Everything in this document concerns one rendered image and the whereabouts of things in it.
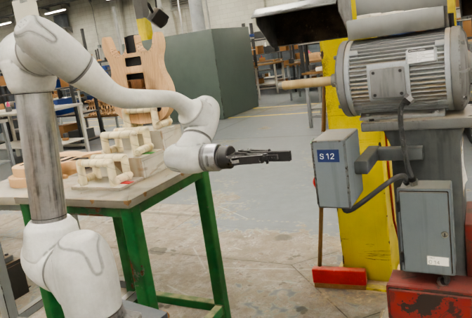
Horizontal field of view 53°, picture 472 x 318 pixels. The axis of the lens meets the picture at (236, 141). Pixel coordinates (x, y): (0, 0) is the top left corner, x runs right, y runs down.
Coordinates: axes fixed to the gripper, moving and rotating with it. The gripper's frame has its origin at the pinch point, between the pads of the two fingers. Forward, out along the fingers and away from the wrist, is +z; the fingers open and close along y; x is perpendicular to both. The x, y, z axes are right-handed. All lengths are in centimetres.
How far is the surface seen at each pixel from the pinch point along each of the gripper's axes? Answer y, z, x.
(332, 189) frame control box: 3.4, 16.3, -9.3
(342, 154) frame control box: 3.4, 20.1, 0.8
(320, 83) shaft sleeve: -30.0, 5.4, 17.7
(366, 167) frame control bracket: -3.6, 24.8, -4.8
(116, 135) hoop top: -22, -83, 5
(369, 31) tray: -24.1, 24.3, 32.7
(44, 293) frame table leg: 4, -116, -58
